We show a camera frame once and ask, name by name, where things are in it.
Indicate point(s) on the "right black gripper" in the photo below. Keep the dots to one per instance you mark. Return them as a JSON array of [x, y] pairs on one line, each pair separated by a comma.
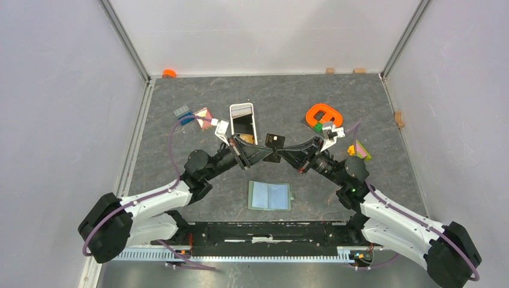
[[296, 155]]

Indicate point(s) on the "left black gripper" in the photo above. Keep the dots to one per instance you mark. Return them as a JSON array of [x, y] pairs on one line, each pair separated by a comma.
[[246, 155]]

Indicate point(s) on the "black VIP card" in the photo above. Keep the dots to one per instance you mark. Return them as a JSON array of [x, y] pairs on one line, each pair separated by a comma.
[[274, 142]]

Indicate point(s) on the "green card holder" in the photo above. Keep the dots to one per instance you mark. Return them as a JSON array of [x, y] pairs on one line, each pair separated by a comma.
[[269, 197]]

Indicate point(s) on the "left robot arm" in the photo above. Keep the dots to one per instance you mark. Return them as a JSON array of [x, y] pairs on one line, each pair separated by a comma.
[[114, 223]]

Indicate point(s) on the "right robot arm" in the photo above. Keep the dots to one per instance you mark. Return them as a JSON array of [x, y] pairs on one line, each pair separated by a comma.
[[445, 251]]

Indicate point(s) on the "gold cards in tray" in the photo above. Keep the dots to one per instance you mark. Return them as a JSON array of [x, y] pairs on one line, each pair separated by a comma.
[[248, 138]]

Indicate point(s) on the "green lego brick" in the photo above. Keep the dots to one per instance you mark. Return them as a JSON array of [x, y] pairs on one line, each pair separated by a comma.
[[318, 127]]

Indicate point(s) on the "white rectangular tray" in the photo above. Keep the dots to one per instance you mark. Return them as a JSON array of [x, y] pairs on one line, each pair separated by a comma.
[[242, 119]]

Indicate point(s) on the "orange curved track piece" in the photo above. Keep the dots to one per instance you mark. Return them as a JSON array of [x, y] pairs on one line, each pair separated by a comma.
[[323, 113]]

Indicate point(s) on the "pink wooden block puzzle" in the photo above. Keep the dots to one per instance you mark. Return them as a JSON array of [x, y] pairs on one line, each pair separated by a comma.
[[204, 118]]

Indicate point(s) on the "pink yellow green brick stack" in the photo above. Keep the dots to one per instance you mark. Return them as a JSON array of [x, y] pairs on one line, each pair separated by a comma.
[[359, 151]]

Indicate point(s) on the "blue grey lego bricks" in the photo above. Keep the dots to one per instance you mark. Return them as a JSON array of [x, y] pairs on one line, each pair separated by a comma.
[[183, 115]]

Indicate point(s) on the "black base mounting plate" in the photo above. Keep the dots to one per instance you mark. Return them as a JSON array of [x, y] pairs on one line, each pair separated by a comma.
[[323, 232]]

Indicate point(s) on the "wooden block left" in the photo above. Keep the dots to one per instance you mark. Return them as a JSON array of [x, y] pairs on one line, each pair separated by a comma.
[[329, 70]]

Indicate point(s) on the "curved wooden piece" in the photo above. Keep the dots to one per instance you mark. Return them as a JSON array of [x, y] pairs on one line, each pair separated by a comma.
[[398, 119]]

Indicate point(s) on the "orange tape roll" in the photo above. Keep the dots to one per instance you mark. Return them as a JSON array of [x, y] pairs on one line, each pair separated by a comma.
[[168, 73]]

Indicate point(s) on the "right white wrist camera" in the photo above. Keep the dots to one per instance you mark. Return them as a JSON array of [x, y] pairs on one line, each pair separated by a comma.
[[331, 135]]

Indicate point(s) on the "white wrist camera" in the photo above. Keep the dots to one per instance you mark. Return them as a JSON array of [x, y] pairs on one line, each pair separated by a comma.
[[331, 135], [221, 127]]

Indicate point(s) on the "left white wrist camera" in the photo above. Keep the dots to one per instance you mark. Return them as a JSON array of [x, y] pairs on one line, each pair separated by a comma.
[[221, 127]]

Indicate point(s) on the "aluminium frame rail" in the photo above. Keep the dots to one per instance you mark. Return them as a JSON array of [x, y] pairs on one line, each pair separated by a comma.
[[233, 252]]

